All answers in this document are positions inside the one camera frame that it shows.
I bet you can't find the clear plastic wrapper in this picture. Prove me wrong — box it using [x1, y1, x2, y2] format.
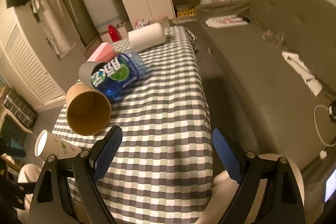
[261, 29, 286, 47]

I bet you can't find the brown paper cup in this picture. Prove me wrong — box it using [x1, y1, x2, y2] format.
[66, 84, 112, 136]

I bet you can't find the white kitchen cabinet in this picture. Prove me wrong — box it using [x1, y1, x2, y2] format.
[117, 0, 175, 28]

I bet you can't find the pink box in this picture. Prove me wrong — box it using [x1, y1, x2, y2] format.
[87, 42, 116, 63]

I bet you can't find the dark patterned cloth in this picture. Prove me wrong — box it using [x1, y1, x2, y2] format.
[184, 27, 200, 52]

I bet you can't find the white cable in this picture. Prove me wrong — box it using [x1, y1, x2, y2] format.
[314, 105, 336, 147]

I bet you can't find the woven storage basket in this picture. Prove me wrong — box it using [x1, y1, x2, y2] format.
[3, 88, 38, 130]

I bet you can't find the red bottle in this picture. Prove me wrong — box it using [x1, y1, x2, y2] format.
[108, 25, 121, 42]

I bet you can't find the grey checkered tablecloth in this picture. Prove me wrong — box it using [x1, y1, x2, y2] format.
[52, 25, 213, 224]

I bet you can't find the row of yellow packets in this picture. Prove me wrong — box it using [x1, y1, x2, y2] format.
[177, 9, 196, 17]

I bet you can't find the silver fabric cover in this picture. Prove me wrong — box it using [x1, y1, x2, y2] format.
[31, 0, 76, 59]

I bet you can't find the grey paper cup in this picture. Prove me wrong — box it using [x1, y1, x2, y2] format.
[79, 61, 101, 89]

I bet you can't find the white louvered cabinet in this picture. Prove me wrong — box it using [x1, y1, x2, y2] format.
[0, 7, 66, 109]

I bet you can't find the pink and white packet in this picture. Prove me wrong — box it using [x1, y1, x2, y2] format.
[134, 18, 150, 29]

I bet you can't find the lit screen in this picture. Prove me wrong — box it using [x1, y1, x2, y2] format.
[324, 168, 336, 203]

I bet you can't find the white printed paper cup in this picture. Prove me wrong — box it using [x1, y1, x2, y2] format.
[35, 130, 83, 161]

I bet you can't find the small white fridge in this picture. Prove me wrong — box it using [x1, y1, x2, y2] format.
[81, 0, 129, 35]

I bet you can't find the white printed paper sheet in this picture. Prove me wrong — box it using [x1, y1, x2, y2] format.
[205, 15, 250, 28]

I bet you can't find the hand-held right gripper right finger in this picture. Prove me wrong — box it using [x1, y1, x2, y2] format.
[212, 127, 306, 224]

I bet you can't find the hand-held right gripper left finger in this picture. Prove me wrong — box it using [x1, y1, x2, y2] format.
[28, 125, 123, 224]

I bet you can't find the grey upholstered bed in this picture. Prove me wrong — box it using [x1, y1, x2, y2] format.
[196, 0, 336, 180]

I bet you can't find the white paper towel roll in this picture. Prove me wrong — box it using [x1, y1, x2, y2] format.
[128, 22, 166, 52]

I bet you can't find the blue plastic drink bottle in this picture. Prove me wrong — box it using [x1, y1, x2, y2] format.
[91, 50, 147, 102]

